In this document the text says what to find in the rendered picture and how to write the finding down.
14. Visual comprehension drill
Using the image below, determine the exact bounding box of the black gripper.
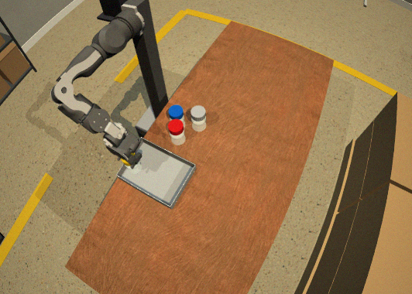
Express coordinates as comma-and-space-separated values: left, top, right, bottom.
106, 129, 142, 169

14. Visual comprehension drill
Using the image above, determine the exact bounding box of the glass bottle with blue cap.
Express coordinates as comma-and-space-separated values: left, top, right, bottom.
168, 104, 185, 127

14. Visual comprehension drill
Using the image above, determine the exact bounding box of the clear glass bottle with grey cap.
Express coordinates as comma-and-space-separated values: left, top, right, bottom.
191, 105, 206, 132

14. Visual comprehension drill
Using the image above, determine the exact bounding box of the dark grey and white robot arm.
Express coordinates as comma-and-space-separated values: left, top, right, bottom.
50, 4, 145, 148

